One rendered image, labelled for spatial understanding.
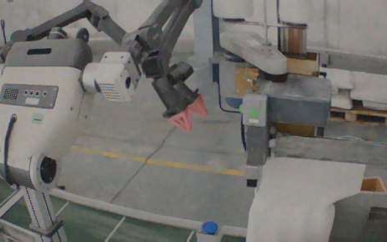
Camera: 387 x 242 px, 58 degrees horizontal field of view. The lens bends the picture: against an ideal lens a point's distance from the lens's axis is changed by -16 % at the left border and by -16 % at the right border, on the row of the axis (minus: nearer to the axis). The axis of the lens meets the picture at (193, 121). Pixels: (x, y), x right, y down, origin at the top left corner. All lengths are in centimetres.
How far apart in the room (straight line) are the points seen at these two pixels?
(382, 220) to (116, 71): 150
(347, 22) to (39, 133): 576
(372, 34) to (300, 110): 529
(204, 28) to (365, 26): 269
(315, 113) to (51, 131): 84
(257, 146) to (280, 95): 20
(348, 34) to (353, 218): 480
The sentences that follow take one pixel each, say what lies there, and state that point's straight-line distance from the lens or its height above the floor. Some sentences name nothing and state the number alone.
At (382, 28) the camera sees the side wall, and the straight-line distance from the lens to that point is 657.
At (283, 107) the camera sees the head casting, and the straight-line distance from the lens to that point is 134.
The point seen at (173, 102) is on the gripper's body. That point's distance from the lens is 136.
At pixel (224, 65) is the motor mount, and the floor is 129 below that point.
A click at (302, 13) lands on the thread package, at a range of 153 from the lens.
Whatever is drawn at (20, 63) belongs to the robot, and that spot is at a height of 150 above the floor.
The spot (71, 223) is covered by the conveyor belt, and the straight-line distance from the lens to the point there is 239.
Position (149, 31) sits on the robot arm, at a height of 155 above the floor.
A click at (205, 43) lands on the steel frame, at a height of 28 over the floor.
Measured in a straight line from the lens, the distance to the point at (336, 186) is 167.
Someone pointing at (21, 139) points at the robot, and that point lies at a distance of 126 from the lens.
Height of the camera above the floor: 181
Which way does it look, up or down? 24 degrees down
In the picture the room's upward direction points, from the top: 3 degrees counter-clockwise
